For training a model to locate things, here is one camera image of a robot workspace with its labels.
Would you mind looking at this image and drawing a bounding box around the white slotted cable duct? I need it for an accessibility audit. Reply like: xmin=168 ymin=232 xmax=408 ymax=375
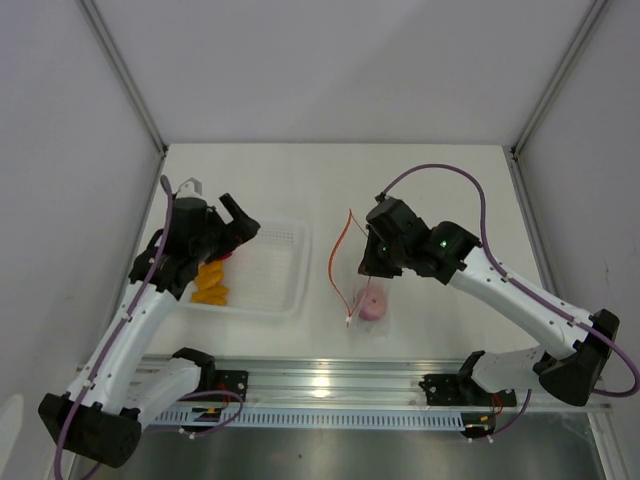
xmin=151 ymin=405 xmax=465 ymax=432

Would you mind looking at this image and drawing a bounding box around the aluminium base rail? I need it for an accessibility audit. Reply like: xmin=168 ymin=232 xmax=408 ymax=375
xmin=69 ymin=355 xmax=614 ymax=414

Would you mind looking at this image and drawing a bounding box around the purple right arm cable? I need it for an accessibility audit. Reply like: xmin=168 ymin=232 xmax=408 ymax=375
xmin=377 ymin=164 xmax=640 ymax=399

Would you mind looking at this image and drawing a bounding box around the purple toy onion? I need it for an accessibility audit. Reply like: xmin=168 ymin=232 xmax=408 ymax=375
xmin=356 ymin=285 xmax=388 ymax=321

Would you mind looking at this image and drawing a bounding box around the orange toy croissant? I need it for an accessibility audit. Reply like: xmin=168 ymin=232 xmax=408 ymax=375
xmin=191 ymin=260 xmax=229 ymax=306

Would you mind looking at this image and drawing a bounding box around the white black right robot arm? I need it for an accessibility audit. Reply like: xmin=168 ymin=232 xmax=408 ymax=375
xmin=358 ymin=194 xmax=620 ymax=407

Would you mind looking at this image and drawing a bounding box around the clear zip bag orange zipper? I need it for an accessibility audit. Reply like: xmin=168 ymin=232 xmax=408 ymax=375
xmin=327 ymin=209 xmax=391 ymax=339

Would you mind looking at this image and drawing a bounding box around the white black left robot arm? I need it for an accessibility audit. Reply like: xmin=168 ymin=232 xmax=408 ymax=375
xmin=38 ymin=193 xmax=260 ymax=479

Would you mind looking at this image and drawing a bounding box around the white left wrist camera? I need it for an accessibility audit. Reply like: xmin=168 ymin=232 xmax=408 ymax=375
xmin=175 ymin=177 xmax=203 ymax=198

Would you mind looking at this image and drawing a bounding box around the white perforated plastic basket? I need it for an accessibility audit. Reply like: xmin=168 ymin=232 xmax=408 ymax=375
xmin=179 ymin=219 xmax=312 ymax=317

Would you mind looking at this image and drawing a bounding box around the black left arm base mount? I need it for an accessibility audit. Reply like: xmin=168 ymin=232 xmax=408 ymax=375
xmin=177 ymin=370 xmax=249 ymax=404

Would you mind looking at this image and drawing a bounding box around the aluminium frame post left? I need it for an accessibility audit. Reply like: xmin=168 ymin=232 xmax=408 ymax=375
xmin=74 ymin=0 xmax=169 ymax=156

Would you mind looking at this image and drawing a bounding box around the aluminium frame post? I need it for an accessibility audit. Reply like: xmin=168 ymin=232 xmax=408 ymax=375
xmin=507 ymin=0 xmax=614 ymax=159
xmin=74 ymin=0 xmax=169 ymax=156

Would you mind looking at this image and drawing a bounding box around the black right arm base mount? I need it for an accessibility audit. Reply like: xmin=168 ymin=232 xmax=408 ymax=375
xmin=418 ymin=374 xmax=517 ymax=407

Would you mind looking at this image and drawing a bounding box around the aluminium frame post right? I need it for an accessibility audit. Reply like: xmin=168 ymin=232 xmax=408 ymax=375
xmin=507 ymin=0 xmax=614 ymax=159

